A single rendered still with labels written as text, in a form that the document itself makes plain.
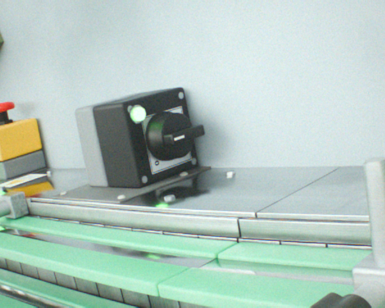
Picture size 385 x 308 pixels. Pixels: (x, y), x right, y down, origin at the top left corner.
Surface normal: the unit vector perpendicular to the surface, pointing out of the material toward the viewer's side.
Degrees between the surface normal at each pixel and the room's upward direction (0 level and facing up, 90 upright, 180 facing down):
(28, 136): 90
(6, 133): 90
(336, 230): 0
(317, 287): 90
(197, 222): 0
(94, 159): 0
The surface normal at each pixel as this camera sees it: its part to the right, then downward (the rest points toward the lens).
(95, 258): -0.19, -0.97
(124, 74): -0.69, 0.25
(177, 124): 0.70, -0.03
